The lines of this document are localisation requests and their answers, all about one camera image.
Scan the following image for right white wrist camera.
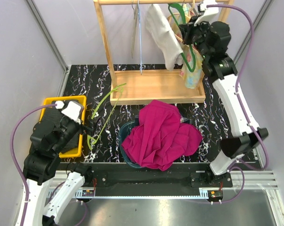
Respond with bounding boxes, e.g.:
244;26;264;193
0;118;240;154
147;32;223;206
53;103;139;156
194;0;219;26

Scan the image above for dark grey striped cloth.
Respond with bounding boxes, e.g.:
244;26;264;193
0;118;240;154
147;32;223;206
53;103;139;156
61;133;80;153

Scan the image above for wooden clothes rack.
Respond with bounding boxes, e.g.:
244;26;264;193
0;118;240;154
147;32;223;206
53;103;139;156
94;0;233;105

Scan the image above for light blue hanger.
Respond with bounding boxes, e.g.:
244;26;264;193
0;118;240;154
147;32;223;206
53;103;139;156
137;0;143;75

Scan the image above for lime green hanger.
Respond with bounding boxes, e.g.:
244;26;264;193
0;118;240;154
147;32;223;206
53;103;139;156
87;83;127;152

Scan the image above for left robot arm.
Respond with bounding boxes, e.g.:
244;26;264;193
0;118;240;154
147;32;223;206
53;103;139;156
16;119;97;226

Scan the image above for colourful floral shirt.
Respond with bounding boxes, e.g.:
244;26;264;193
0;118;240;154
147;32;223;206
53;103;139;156
170;3;205;89

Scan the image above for dark green hanger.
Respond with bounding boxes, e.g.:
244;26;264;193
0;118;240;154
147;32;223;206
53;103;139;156
167;2;196;73

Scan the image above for navy plaid skirt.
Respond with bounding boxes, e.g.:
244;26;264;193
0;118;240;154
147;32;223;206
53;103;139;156
180;116;190;124

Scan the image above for cream wooden hanger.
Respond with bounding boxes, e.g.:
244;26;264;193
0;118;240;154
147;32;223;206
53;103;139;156
167;0;197;42

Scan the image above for teal transparent plastic basin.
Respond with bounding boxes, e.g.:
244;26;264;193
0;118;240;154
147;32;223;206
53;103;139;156
118;115;192;169

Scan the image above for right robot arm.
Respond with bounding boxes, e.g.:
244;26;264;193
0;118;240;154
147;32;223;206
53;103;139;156
179;21;268;187

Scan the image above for magenta dress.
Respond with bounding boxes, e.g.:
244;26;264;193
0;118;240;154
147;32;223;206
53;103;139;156
121;100;203;171

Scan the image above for grey hanger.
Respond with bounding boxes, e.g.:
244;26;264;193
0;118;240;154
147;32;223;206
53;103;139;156
130;1;138;58

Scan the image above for white garment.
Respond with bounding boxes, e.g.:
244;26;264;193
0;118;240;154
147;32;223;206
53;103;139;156
146;4;184;71

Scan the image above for yellow plastic tray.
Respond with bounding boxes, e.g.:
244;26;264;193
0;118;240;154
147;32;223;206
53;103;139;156
40;95;87;159

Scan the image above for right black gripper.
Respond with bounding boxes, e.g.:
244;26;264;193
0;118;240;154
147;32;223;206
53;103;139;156
179;15;211;60

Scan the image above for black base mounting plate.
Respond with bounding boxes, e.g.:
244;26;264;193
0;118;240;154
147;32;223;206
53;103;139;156
87;163;233;199

